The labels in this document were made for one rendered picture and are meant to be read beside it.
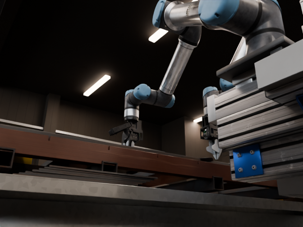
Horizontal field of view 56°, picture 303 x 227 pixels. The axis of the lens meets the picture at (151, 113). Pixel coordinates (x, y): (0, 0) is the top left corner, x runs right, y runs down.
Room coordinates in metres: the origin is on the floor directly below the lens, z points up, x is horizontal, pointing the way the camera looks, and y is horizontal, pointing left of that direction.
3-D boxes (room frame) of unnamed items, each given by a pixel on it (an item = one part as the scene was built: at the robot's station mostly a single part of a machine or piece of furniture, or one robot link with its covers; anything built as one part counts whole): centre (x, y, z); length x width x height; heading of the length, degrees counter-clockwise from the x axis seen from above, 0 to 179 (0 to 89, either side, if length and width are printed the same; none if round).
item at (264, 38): (0.74, -0.35, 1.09); 0.15 x 0.15 x 0.10
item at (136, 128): (1.37, 0.10, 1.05); 0.09 x 0.08 x 0.12; 122
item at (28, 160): (0.93, 0.42, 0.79); 0.06 x 0.05 x 0.04; 32
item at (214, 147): (1.31, -0.30, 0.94); 0.06 x 0.03 x 0.09; 122
